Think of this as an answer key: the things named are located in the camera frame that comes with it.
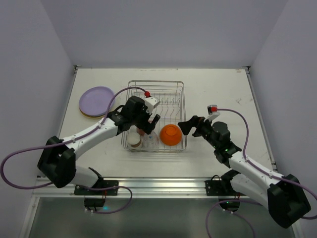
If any aluminium mounting rail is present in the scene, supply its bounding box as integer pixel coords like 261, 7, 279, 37
31, 177, 258, 199

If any purple plate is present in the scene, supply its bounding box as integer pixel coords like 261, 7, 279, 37
79, 86, 114, 118

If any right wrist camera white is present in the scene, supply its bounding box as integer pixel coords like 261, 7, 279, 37
204, 105, 220, 122

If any pink mug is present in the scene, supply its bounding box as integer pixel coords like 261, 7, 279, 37
136, 128, 147, 136

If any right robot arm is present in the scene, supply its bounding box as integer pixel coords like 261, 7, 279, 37
178, 116, 311, 228

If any white brown cup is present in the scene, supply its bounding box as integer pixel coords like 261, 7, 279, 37
126, 132, 142, 148

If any orange bowl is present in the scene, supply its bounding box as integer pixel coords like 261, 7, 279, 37
159, 124, 182, 146

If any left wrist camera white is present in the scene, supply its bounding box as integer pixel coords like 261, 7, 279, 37
144, 97, 160, 114

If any clear glass cup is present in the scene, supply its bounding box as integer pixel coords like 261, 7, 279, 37
142, 131, 159, 149

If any metal wire dish rack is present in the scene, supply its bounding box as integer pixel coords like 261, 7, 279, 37
121, 80, 187, 152

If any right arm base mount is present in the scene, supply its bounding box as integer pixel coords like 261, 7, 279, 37
205, 170, 240, 201

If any tan plastic plate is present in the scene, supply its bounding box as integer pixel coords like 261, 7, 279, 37
80, 111, 105, 120

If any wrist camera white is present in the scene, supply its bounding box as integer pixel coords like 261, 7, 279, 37
204, 105, 220, 122
144, 97, 160, 114

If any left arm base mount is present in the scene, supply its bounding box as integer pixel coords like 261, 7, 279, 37
74, 179, 119, 210

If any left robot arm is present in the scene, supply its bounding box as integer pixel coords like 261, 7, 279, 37
37, 96, 160, 190

